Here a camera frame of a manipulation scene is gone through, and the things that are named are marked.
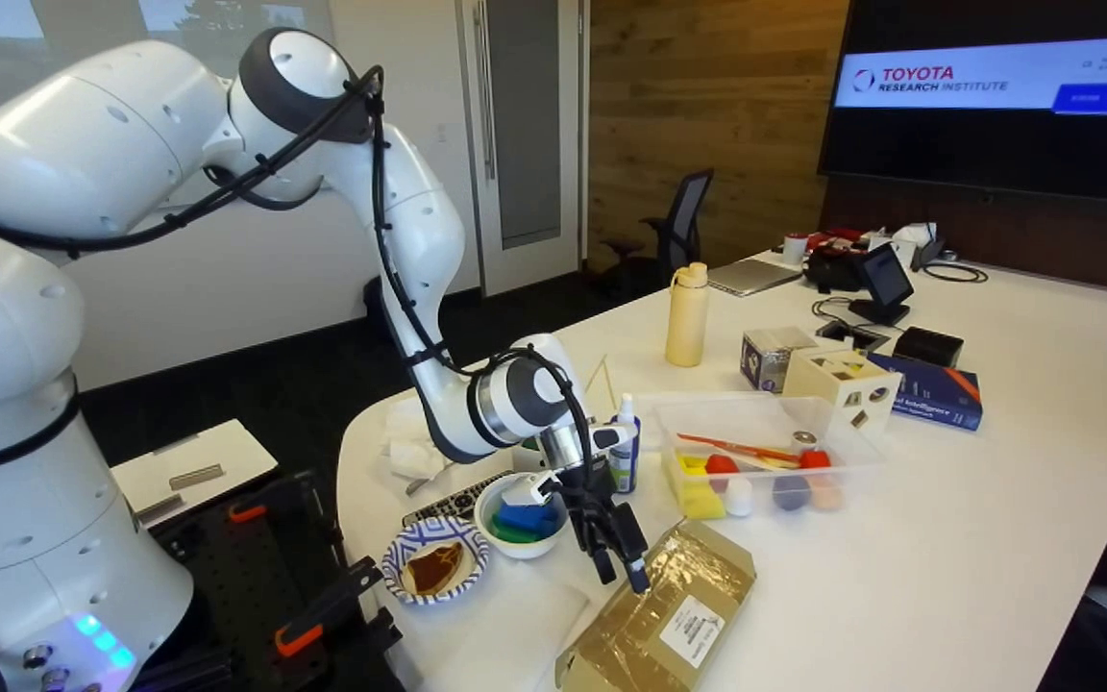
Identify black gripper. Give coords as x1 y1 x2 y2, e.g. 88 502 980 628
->
543 453 656 598

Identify brown taped cardboard box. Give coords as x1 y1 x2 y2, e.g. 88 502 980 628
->
552 515 761 692

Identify small grey cube box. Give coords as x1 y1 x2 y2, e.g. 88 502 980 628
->
737 328 817 397

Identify flat blue box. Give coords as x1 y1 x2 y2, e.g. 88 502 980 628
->
867 351 989 434

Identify small black box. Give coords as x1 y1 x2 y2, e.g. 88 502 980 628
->
893 321 967 374

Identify blue toy blocks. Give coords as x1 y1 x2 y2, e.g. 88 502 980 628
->
488 493 565 544

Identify yellow toy block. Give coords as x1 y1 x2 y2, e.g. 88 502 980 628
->
668 453 728 521

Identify small white toy bottle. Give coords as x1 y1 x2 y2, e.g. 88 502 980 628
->
724 471 758 521

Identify white bowl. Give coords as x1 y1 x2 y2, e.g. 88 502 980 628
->
471 467 573 565

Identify orange toy stick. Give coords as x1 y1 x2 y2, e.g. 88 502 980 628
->
671 430 799 464

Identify clear plastic toy container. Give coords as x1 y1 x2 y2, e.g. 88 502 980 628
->
656 428 857 521

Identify wooden chopstick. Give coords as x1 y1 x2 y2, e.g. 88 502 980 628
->
577 358 607 406
597 353 624 412

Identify black remote control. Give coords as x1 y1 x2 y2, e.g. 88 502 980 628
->
423 493 488 531

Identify brown toy food slice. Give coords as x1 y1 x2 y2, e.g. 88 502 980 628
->
398 539 468 598

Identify blue toy ball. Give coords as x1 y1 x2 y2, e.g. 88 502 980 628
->
769 471 816 515

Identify blue patterned plate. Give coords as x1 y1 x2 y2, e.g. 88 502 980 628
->
381 515 497 607

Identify white napkin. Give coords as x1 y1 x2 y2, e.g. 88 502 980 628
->
381 419 451 487

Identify cream squeeze bottle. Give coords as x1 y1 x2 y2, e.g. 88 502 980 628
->
662 257 715 374

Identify grey laptop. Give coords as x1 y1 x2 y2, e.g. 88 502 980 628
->
702 252 811 301

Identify black mesh office chair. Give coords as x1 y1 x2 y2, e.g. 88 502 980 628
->
639 165 720 288

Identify black bag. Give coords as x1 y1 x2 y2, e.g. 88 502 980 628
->
802 241 878 297

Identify red object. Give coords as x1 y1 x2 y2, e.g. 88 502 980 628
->
799 225 867 257

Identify black tablet on stand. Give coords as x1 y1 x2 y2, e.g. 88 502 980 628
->
844 241 917 330

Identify grey metal bar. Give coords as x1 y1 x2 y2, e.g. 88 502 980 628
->
164 462 227 493
131 493 188 531

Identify white device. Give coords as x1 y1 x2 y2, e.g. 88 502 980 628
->
887 220 946 271

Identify white flat board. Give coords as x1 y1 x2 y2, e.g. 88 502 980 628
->
109 415 282 531

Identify white door glass panel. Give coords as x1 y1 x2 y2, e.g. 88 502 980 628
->
454 0 584 301

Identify black clamp orange handle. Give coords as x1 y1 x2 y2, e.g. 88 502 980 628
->
268 555 383 666
220 464 352 544

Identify grey looped cable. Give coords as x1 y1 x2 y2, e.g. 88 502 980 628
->
921 257 992 288

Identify wall television screen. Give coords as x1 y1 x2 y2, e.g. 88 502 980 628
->
817 0 1107 207

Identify wall whiteboard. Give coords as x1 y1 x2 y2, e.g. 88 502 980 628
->
0 0 338 147

